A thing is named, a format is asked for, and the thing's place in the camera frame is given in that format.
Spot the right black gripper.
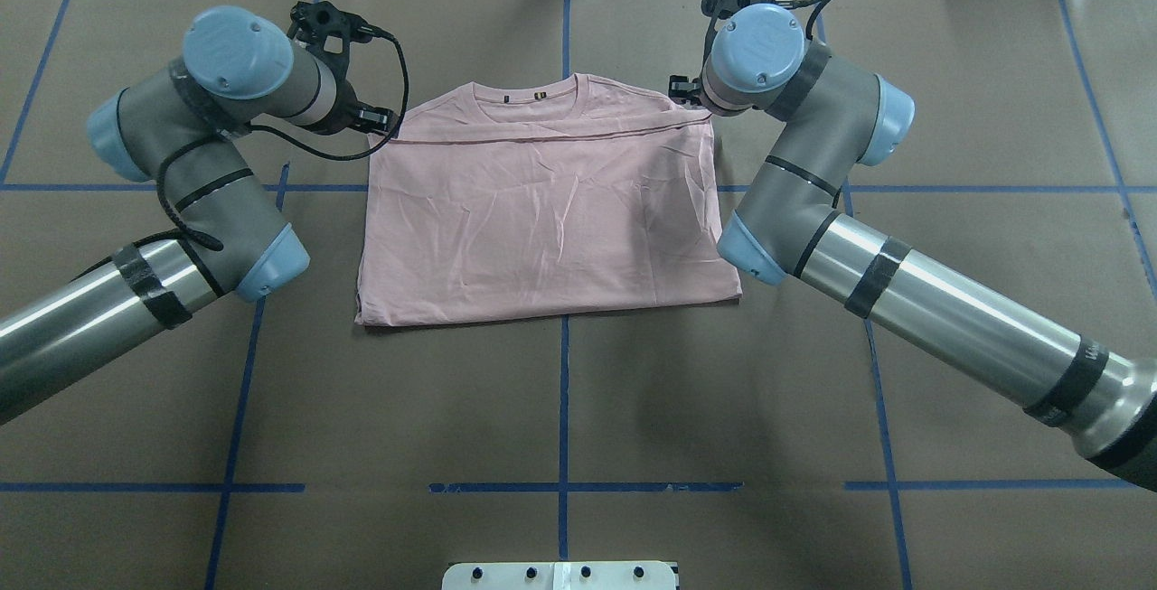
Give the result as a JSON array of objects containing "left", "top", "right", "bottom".
[{"left": 669, "top": 75, "right": 716, "bottom": 115}]

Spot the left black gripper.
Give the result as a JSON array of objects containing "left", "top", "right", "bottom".
[{"left": 314, "top": 66, "right": 400, "bottom": 141}]

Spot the pink Snoopy t-shirt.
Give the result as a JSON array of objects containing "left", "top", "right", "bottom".
[{"left": 355, "top": 74, "right": 740, "bottom": 329}]

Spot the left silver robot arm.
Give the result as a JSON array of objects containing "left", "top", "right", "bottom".
[{"left": 1, "top": 1, "right": 410, "bottom": 425}]

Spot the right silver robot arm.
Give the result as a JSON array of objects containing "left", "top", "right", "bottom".
[{"left": 670, "top": 0, "right": 1156, "bottom": 491}]

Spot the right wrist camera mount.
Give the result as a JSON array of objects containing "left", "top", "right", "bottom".
[{"left": 700, "top": 0, "right": 784, "bottom": 22}]

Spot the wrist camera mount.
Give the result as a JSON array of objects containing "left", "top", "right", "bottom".
[
  {"left": 700, "top": 0, "right": 784, "bottom": 22},
  {"left": 287, "top": 1, "right": 375, "bottom": 56}
]

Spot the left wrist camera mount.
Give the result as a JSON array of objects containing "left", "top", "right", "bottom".
[{"left": 287, "top": 1, "right": 375, "bottom": 56}]

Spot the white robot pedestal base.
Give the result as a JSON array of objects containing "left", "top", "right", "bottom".
[{"left": 441, "top": 560, "right": 681, "bottom": 589}]

